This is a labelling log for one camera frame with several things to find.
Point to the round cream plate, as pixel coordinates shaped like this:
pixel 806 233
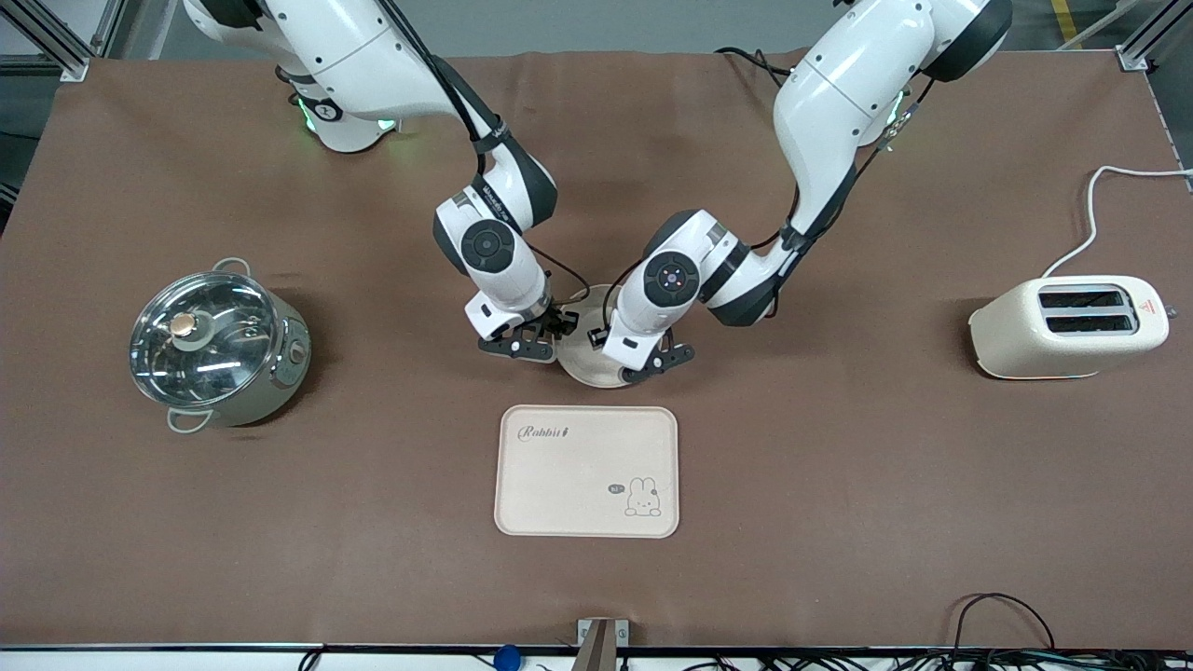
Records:
pixel 587 363

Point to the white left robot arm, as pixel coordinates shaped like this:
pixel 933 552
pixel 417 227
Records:
pixel 839 93

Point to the steel electric cooking pot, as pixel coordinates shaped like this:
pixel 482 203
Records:
pixel 284 368

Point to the metal bracket at table edge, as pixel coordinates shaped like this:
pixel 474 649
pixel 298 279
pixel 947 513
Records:
pixel 601 643

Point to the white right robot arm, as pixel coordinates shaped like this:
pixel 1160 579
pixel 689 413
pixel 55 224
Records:
pixel 354 47

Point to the cream two-slot toaster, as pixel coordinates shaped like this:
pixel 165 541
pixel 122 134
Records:
pixel 1035 340

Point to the glass pot lid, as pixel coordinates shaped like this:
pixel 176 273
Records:
pixel 200 340

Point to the blue round knob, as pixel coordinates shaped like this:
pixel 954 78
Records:
pixel 507 658

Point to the aluminium frame profile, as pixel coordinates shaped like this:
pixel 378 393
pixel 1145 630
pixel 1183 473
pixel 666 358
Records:
pixel 1151 37
pixel 56 42

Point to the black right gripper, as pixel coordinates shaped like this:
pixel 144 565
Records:
pixel 554 323

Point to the brown table mat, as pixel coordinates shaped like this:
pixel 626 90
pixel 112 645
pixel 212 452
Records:
pixel 373 559

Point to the cream rabbit print tray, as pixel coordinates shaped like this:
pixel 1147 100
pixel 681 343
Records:
pixel 569 485

